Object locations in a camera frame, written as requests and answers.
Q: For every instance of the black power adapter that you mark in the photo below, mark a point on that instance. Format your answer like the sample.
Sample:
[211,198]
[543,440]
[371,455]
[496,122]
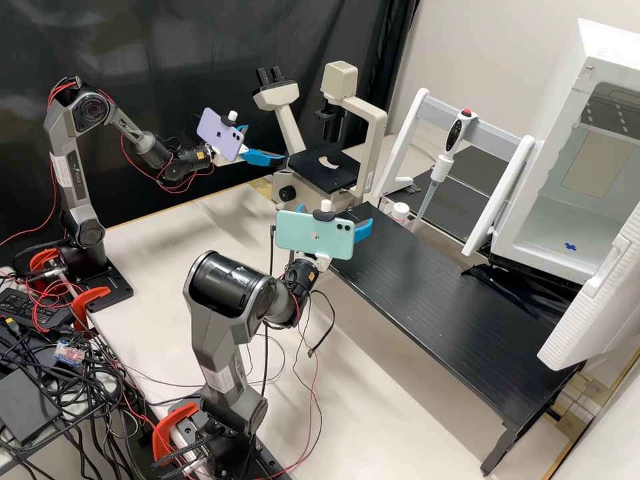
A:
[35,307]

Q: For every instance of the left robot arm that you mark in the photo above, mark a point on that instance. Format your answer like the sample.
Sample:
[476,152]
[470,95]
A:
[75,200]

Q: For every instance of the left wrist camera phone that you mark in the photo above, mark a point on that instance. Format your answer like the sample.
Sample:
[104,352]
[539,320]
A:
[217,130]

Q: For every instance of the cream microscope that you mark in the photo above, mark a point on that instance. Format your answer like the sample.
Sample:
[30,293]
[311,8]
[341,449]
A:
[370,125]

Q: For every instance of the black flat box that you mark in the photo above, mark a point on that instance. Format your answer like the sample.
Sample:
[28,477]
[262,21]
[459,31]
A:
[25,405]

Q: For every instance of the white incubator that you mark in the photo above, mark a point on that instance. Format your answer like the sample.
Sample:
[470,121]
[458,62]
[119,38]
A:
[545,150]

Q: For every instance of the wrist camera phone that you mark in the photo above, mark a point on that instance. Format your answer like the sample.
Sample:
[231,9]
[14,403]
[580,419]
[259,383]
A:
[310,235]
[217,130]

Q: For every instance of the right wrist camera phone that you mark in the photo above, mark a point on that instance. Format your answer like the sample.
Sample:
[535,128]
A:
[310,235]

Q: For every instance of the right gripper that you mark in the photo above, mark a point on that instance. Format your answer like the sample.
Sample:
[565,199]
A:
[322,261]

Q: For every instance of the pipette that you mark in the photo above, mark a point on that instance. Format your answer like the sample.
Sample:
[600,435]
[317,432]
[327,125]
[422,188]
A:
[456,132]

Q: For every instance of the red clamp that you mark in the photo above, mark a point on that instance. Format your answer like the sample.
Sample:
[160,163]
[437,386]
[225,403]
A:
[40,262]
[167,425]
[92,297]

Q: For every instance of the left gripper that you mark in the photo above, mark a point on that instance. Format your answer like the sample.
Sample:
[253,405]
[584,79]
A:
[243,150]

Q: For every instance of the small circuit board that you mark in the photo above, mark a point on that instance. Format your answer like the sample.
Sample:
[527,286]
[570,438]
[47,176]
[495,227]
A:
[69,352]

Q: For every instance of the black platform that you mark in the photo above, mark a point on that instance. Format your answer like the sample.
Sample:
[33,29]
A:
[487,160]
[425,300]

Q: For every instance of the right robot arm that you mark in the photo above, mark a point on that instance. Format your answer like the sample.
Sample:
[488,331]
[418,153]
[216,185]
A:
[225,320]

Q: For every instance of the white pipette stand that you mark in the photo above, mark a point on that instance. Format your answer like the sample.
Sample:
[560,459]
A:
[500,195]

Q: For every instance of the white-capped bottle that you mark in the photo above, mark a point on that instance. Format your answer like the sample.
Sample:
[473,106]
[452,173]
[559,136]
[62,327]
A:
[400,212]

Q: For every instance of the incubator door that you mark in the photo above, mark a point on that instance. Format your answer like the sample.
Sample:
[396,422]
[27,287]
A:
[590,310]

